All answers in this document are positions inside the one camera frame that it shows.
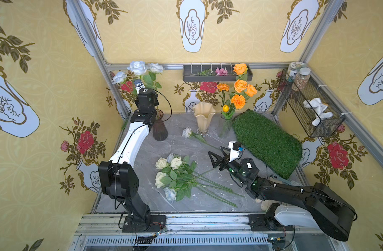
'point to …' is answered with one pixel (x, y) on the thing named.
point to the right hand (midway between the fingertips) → (217, 147)
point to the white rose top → (187, 132)
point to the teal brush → (295, 183)
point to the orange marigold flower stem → (223, 87)
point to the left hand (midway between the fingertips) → (138, 94)
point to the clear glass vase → (225, 125)
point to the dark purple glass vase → (159, 129)
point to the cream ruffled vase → (204, 113)
